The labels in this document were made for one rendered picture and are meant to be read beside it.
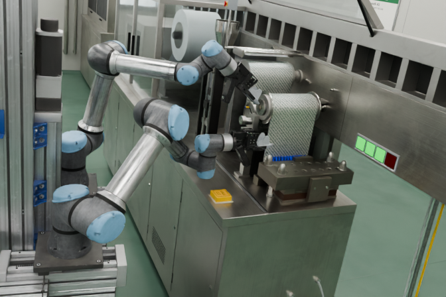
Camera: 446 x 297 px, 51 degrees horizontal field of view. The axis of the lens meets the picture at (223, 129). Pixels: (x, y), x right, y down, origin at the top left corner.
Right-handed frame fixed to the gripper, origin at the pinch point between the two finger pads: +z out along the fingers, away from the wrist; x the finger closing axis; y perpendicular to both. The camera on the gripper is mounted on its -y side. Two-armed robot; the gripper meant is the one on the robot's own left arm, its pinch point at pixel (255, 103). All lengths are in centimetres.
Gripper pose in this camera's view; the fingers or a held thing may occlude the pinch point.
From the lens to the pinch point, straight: 208.9
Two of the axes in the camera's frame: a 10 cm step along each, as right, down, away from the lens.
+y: 6.8, -7.4, 0.2
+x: -4.0, -3.5, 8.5
